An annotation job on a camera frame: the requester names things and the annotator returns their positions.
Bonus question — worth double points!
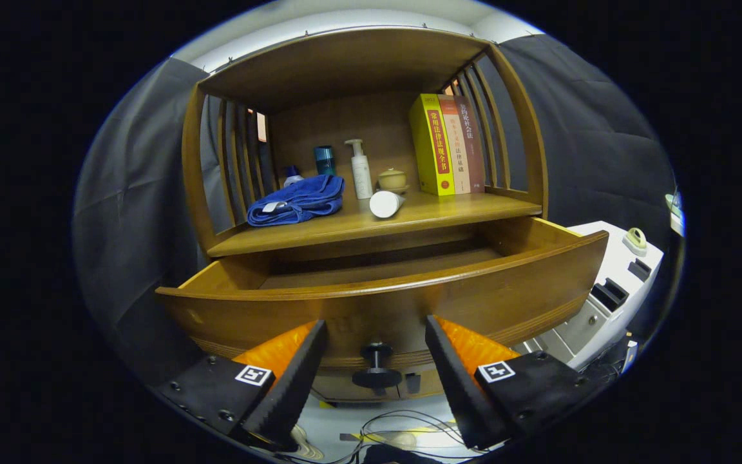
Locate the white green cream tube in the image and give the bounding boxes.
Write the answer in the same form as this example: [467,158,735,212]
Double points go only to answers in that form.
[369,190,405,219]

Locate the white shelf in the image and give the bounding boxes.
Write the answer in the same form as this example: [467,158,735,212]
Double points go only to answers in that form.
[667,190,686,236]

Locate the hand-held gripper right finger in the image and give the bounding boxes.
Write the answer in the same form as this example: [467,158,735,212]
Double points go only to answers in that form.
[424,314,604,450]

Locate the pale green tape roll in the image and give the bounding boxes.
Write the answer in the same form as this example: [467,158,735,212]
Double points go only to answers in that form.
[622,227,649,257]

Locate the wooden cabinet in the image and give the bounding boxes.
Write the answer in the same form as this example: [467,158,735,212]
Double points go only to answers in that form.
[155,26,610,403]

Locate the wooden countertop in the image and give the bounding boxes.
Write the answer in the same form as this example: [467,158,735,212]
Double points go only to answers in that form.
[207,190,542,258]

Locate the teal bottle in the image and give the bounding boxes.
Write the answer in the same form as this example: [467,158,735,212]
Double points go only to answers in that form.
[314,145,336,177]

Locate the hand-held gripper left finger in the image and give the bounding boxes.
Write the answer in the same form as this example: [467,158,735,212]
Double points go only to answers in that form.
[152,319,328,452]

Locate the blue towel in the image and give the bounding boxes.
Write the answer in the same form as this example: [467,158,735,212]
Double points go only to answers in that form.
[246,174,346,227]

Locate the wooden drawer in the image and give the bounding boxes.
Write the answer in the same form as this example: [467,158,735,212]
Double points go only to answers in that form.
[155,216,610,391]

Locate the white pump bottle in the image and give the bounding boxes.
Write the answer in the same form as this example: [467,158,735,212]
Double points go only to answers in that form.
[344,139,374,200]

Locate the beige lidded tea bowl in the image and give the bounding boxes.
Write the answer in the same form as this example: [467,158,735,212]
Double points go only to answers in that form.
[377,168,410,195]

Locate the orange beige book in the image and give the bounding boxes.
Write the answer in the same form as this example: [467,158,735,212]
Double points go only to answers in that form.
[439,95,472,195]

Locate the yellow book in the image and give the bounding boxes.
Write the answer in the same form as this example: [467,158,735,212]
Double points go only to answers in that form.
[408,93,457,197]

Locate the white side cabinet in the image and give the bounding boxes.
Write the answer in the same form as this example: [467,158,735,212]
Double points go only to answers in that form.
[513,221,665,371]

